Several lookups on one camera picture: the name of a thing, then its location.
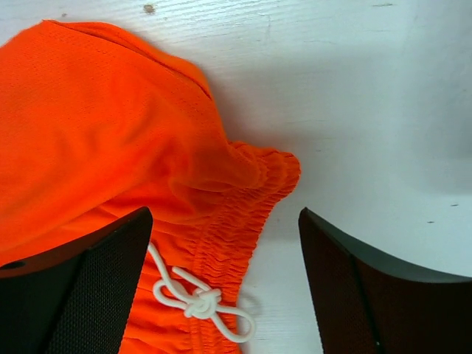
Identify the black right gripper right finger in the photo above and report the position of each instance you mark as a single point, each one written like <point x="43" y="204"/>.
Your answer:
<point x="368" y="301"/>

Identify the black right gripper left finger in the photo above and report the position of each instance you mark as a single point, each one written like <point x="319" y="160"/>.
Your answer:
<point x="75" y="298"/>

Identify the orange shorts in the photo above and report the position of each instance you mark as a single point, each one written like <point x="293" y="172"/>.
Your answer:
<point x="96" y="123"/>

